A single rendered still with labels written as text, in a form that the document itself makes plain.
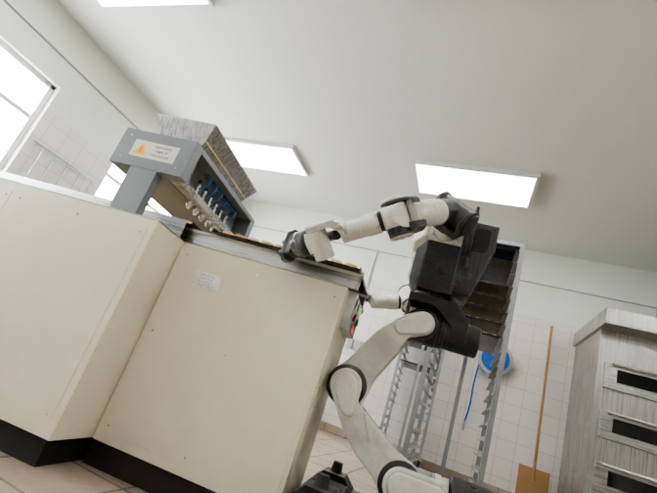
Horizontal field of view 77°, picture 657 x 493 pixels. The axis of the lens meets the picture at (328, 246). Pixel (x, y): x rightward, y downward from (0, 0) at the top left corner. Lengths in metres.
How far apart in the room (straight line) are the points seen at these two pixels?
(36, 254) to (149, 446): 0.79
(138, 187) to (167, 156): 0.16
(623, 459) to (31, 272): 4.55
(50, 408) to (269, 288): 0.77
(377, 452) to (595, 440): 3.39
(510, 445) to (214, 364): 4.49
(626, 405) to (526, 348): 1.36
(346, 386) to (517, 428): 4.26
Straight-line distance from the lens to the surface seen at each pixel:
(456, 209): 1.48
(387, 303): 2.03
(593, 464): 4.73
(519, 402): 5.65
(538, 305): 5.90
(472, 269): 1.60
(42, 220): 1.88
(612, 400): 4.80
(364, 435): 1.54
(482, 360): 5.51
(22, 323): 1.75
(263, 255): 1.60
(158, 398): 1.63
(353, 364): 1.56
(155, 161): 1.73
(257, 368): 1.50
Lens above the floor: 0.48
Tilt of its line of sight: 18 degrees up
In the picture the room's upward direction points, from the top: 19 degrees clockwise
